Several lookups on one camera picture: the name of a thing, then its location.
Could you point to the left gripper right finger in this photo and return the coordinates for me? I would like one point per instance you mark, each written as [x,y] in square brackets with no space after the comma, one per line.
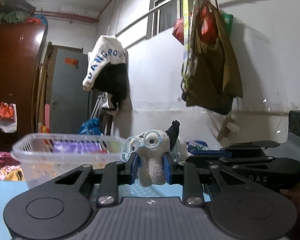
[187,176]

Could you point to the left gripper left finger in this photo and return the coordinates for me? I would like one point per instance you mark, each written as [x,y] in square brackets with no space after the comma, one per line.
[114,175]

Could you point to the grey plush toy with glasses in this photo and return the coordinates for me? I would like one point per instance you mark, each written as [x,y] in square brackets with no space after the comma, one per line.
[150,147]

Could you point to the blue plastic bag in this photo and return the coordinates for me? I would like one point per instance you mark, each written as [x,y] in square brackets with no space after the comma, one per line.
[91,127]

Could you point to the clear plastic perforated basket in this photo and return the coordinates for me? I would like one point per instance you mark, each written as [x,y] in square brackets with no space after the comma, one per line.
[44,156]

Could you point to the grey metal door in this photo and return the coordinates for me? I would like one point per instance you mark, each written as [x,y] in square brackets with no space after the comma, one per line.
[69,104]

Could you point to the white black hanging jacket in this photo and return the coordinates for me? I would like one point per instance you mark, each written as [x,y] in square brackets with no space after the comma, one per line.
[107,72]

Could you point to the maroon plaid cloth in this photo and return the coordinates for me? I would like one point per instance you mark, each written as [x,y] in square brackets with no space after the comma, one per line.
[7,162]

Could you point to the red white hanging bag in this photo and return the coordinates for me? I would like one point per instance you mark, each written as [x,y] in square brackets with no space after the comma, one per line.
[8,117]

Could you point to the red-brown wooden wardrobe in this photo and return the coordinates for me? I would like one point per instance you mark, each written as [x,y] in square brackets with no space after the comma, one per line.
[21,46]

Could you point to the red plastic hanging bag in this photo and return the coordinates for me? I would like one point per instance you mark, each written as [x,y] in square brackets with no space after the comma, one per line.
[178,31]

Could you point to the window with metal frame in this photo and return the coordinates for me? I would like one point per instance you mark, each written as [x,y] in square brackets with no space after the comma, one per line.
[167,15]

